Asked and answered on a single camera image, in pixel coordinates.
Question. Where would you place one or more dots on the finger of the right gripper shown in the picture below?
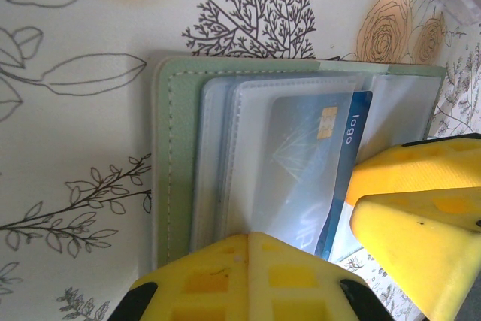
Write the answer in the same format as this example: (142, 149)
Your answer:
(421, 246)
(413, 170)

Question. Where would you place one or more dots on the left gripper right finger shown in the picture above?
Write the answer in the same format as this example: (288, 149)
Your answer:
(293, 291)

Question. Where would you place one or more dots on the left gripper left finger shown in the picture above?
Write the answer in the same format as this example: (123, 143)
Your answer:
(195, 291)

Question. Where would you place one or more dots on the blue credit card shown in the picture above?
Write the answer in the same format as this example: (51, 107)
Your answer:
(362, 110)

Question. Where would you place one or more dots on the green card holder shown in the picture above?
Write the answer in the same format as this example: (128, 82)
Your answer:
(180, 148)

